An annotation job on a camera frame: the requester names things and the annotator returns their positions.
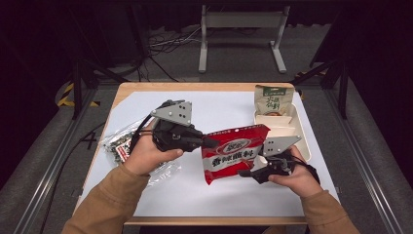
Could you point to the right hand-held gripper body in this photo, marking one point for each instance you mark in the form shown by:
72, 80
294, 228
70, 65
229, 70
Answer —
277, 146

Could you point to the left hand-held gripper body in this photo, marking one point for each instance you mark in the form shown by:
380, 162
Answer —
173, 113

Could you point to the red seasoning packet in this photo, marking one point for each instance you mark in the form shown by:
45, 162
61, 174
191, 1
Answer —
233, 149

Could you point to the white plastic container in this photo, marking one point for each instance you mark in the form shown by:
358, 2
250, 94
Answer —
298, 130

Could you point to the green and beige seasoning packet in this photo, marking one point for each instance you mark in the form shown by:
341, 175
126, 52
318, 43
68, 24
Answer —
274, 99

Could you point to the clear bag of dried seaweed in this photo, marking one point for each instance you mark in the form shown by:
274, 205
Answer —
117, 146

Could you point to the person's right hand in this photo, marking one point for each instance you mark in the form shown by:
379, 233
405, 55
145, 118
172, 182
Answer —
302, 180

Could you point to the person's left hand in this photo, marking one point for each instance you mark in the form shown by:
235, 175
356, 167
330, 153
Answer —
144, 156

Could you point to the white table mat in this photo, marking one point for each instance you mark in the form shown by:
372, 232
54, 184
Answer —
220, 104

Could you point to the yellow and black hazard tape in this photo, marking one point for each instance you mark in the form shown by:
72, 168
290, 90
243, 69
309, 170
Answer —
66, 92

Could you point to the grey metal stand frame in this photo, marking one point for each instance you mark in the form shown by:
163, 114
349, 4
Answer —
242, 19

